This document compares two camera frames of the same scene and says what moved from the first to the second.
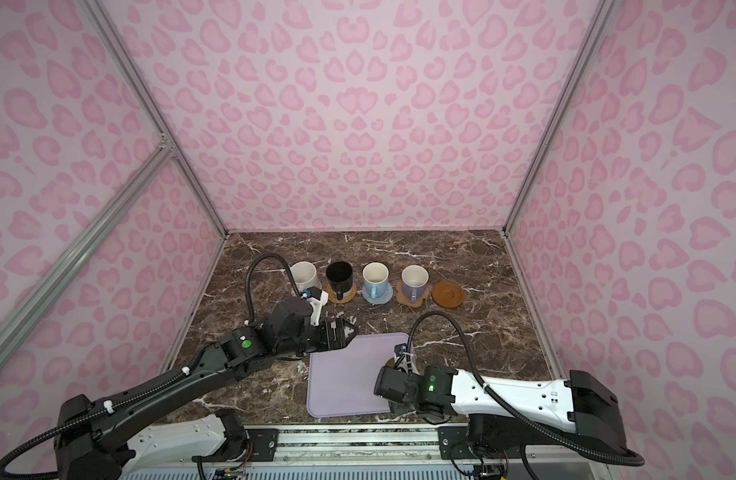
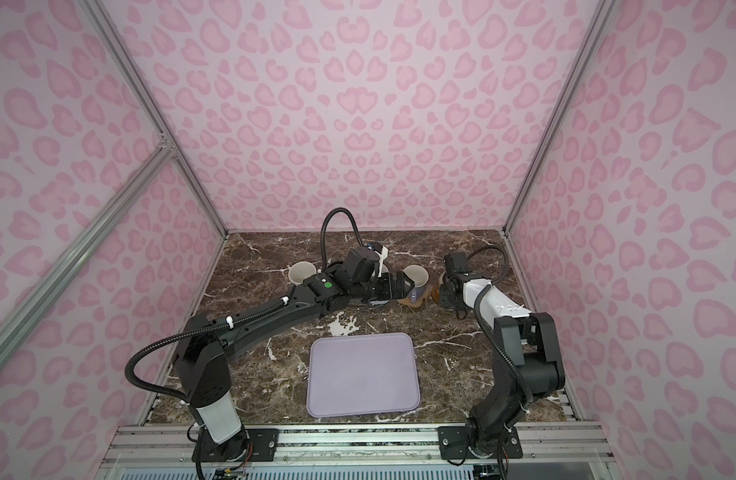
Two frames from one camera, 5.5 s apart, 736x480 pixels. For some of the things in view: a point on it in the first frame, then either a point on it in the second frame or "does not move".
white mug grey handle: (414, 280) does not move
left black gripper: (330, 340) -> (386, 276)
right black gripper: (396, 408) -> (444, 301)
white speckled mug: (304, 275) does not move
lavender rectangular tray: (341, 381) does not move
